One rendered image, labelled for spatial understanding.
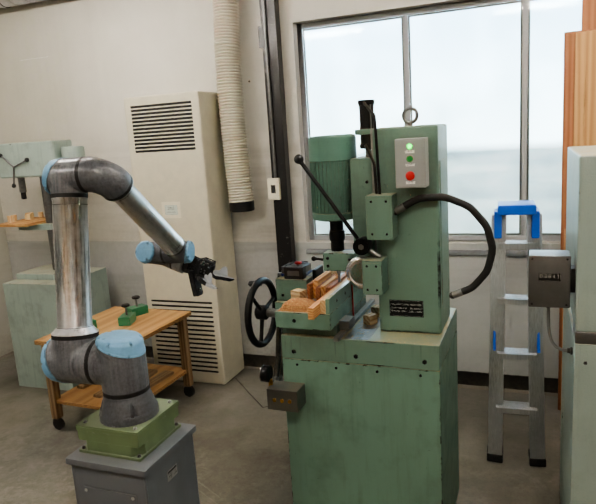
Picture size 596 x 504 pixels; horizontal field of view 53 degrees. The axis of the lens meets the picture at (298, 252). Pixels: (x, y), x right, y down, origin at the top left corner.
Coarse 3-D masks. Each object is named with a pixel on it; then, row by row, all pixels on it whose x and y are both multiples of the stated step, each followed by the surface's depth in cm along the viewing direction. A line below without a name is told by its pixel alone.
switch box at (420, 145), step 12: (396, 144) 195; (420, 144) 192; (396, 156) 196; (420, 156) 193; (396, 168) 196; (408, 168) 195; (420, 168) 193; (396, 180) 197; (408, 180) 196; (420, 180) 194
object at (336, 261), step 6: (324, 252) 228; (330, 252) 227; (336, 252) 226; (342, 252) 225; (348, 252) 225; (324, 258) 227; (330, 258) 226; (336, 258) 225; (342, 258) 224; (348, 258) 223; (324, 264) 227; (330, 264) 227; (336, 264) 226; (342, 264) 225; (324, 270) 228; (330, 270) 227; (336, 270) 226; (342, 270) 225
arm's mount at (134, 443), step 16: (160, 400) 207; (176, 400) 206; (96, 416) 198; (160, 416) 196; (176, 416) 205; (80, 432) 193; (96, 432) 190; (112, 432) 188; (128, 432) 185; (144, 432) 188; (160, 432) 196; (80, 448) 195; (96, 448) 192; (112, 448) 189; (128, 448) 187; (144, 448) 189
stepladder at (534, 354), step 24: (504, 216) 264; (528, 216) 261; (504, 240) 265; (528, 240) 262; (504, 264) 265; (528, 264) 262; (504, 288) 266; (504, 312) 267; (528, 312) 263; (528, 336) 264; (528, 360) 266; (504, 408) 266; (528, 408) 264
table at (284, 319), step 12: (348, 300) 226; (360, 300) 242; (276, 312) 214; (288, 312) 212; (300, 312) 211; (336, 312) 213; (348, 312) 227; (276, 324) 215; (288, 324) 213; (300, 324) 212; (312, 324) 210; (324, 324) 208; (336, 324) 213
